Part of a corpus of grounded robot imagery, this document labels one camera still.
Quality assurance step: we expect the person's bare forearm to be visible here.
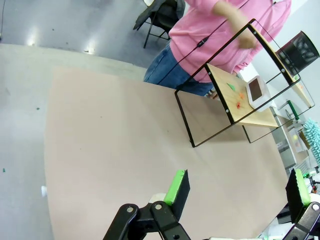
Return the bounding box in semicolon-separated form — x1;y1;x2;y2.
212;0;251;40

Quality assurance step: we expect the black frame wooden shelf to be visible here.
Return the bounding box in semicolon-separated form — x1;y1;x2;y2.
174;18;316;148

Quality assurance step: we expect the black chair with jacket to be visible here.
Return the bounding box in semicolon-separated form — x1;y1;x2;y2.
133;0;187;32

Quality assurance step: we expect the person in pink hoodie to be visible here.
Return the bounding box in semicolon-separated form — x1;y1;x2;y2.
143;0;293;97

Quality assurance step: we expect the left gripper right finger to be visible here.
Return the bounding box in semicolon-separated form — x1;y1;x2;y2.
282;168;320;240

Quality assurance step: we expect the white rectangular box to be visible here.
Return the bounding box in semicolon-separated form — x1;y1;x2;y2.
245;75;272;112

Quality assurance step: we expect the teal microfiber duster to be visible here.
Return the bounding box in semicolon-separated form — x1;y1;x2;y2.
302;117;320;165

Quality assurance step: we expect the black mesh pen holder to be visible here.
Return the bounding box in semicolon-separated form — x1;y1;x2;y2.
276;30;320;78

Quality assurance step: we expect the black earphone cable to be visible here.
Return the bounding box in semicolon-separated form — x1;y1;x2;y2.
158;0;251;85

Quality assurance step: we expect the white cabinet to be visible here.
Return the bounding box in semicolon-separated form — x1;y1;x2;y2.
271;106;313;173

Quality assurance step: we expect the black folding chair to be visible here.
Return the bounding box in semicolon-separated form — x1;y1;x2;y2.
142;9;173;50

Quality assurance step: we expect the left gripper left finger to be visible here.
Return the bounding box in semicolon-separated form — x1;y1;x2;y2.
102;169;192;240

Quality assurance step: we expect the person's raised hand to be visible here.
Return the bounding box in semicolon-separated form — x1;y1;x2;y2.
237;32;258;50

